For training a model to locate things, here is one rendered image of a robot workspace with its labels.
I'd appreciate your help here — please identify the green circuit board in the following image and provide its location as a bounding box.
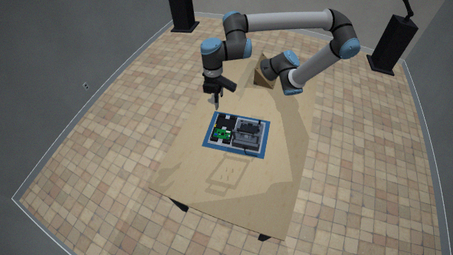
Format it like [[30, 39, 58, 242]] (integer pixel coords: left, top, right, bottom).
[[213, 128, 231, 139]]

